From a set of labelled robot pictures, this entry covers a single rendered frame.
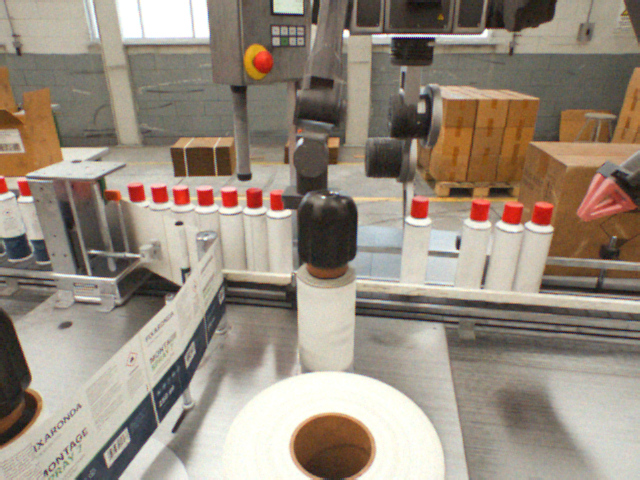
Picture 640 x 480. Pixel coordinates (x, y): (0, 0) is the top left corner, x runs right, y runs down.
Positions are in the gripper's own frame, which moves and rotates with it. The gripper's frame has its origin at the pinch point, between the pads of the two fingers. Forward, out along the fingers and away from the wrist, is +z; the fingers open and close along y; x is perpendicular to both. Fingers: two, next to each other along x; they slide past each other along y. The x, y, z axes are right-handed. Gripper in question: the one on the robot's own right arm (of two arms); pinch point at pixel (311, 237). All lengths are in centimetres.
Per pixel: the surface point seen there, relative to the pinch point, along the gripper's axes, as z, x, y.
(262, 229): 1.1, 5.2, -11.1
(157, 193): -5.4, 5.3, -33.4
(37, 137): 5, 110, -149
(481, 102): 5, 343, 94
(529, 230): -2.5, 4.8, 40.6
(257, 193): -6.5, 5.5, -11.9
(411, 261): 5.3, 4.0, 19.5
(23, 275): 15, 2, -68
